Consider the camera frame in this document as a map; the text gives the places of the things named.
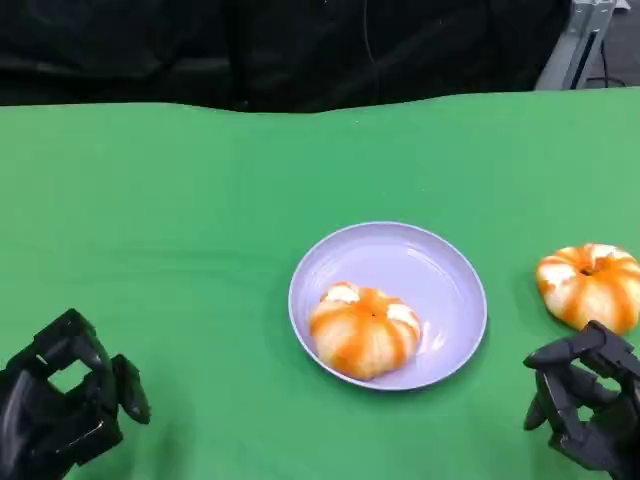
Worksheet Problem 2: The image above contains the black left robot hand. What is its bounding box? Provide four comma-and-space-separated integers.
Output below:
0, 307, 152, 480

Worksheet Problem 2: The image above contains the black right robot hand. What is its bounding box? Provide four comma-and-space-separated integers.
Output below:
522, 320, 640, 480

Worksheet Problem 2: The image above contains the orange and white bread roll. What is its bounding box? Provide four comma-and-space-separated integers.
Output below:
535, 243, 640, 336
308, 281, 423, 382

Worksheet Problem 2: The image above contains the lilac plate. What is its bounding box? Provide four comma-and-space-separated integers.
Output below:
288, 221, 489, 392

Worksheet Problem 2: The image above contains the green cloth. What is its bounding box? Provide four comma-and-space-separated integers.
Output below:
0, 85, 640, 480

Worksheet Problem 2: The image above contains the black backdrop curtain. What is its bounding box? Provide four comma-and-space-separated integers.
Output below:
0, 0, 574, 114

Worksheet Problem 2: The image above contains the black floor cable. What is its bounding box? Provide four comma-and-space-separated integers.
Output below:
585, 34, 629, 88

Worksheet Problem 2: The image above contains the grey metal frame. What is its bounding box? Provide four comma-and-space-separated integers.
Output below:
533, 0, 619, 92

